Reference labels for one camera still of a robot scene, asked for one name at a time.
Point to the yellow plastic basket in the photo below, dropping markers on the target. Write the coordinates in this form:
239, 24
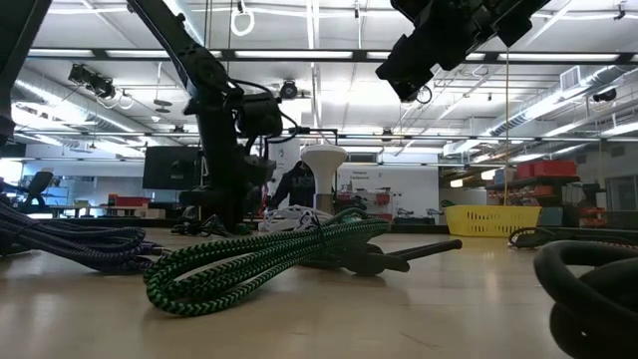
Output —
491, 222

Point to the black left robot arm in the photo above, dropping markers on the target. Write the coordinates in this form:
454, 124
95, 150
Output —
199, 65

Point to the black background rig frame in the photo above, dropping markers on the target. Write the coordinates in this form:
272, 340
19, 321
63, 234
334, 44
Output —
324, 130

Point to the black ceiling dome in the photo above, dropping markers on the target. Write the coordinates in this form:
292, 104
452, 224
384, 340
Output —
604, 95

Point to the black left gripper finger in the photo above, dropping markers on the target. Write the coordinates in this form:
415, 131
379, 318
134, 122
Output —
210, 214
227, 214

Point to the black overhead frame beam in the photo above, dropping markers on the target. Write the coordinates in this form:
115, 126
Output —
361, 55

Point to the black monitor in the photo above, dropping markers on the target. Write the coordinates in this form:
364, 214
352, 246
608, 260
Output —
169, 167

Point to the white mushroom table lamp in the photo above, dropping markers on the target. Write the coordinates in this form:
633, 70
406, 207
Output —
324, 164

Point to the person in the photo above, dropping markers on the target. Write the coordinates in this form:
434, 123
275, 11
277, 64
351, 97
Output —
299, 187

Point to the black ceiling camera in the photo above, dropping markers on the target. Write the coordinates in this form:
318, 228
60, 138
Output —
288, 91

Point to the black ceiling spotlights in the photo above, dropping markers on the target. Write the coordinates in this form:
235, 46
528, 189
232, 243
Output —
95, 82

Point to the red box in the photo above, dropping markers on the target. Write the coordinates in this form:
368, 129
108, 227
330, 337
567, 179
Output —
127, 200

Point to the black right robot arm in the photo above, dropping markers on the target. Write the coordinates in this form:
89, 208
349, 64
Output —
523, 20

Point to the red storage bin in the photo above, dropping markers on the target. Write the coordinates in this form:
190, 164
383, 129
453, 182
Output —
553, 168

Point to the black storage shelf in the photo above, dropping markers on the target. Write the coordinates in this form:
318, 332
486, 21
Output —
533, 182

